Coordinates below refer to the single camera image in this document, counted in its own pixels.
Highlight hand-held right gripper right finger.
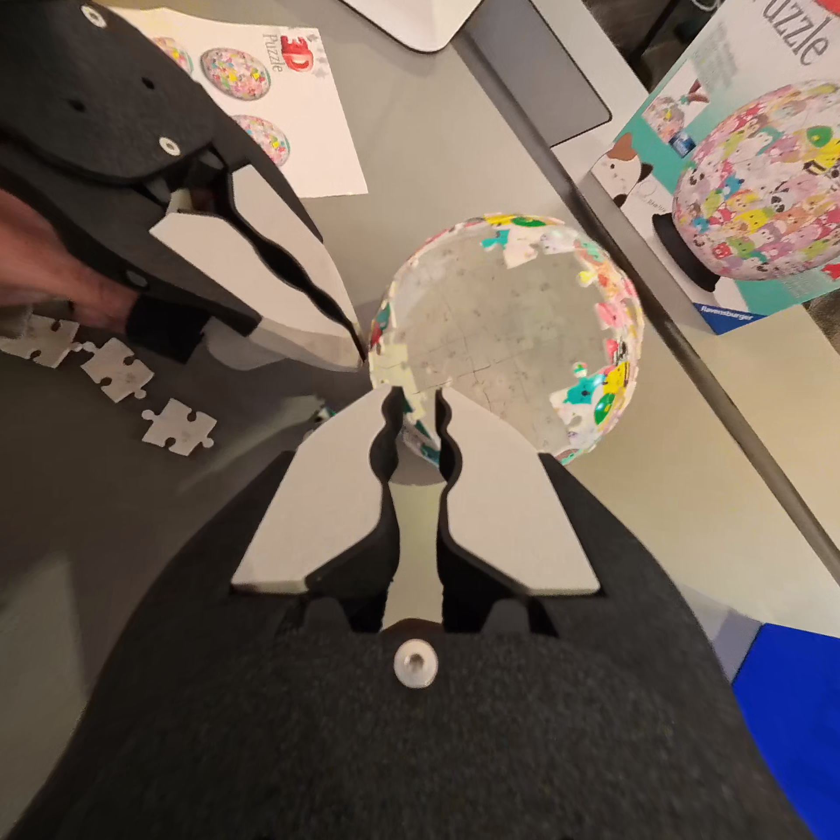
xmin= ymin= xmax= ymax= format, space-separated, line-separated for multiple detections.
xmin=436 ymin=388 xmax=602 ymax=635

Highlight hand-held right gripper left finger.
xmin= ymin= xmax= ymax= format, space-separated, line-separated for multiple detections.
xmin=230 ymin=386 xmax=404 ymax=634

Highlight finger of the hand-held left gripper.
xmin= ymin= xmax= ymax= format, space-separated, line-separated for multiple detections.
xmin=228 ymin=164 xmax=367 ymax=361
xmin=148 ymin=209 xmax=366 ymax=374

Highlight white puzzle pieces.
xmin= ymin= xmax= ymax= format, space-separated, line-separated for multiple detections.
xmin=0 ymin=314 xmax=219 ymax=458

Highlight colourful puzzle ball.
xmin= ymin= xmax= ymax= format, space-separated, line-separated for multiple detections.
xmin=366 ymin=212 xmax=647 ymax=468

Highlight printed puzzle instruction leaflet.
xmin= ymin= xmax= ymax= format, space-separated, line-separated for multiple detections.
xmin=108 ymin=5 xmax=370 ymax=199

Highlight puzzle ball cardboard box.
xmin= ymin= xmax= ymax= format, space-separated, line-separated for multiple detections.
xmin=589 ymin=0 xmax=840 ymax=337

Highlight person's left hand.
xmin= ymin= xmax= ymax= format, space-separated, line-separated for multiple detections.
xmin=0 ymin=189 xmax=144 ymax=332

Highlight dark grey pad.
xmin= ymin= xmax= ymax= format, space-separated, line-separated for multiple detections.
xmin=453 ymin=0 xmax=614 ymax=150

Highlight blue plastic bin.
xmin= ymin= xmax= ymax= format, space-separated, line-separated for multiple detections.
xmin=730 ymin=622 xmax=840 ymax=840

